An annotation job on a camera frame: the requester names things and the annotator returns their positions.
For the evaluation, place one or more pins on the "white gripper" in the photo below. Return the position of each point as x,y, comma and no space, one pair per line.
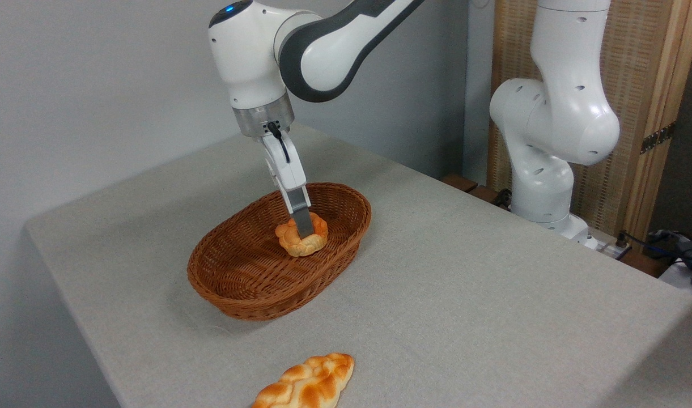
286,167

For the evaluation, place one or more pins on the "round knotted bread roll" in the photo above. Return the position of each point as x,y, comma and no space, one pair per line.
307,247

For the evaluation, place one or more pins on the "black plug by robot base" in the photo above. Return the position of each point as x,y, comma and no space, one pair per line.
502,198

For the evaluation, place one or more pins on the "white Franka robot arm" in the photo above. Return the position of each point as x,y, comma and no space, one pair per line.
334,51

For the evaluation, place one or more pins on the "long braided bread loaf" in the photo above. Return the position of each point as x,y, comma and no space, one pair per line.
306,385

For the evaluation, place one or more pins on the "brown wicker basket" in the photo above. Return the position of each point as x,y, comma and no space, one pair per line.
238,283

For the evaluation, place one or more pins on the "grey tablecloth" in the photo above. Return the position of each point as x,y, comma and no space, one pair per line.
465,283

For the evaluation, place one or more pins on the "metal screen hinge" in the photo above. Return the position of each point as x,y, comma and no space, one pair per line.
657,137

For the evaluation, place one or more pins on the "wooden rattan folding screen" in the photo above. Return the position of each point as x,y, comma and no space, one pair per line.
640,68

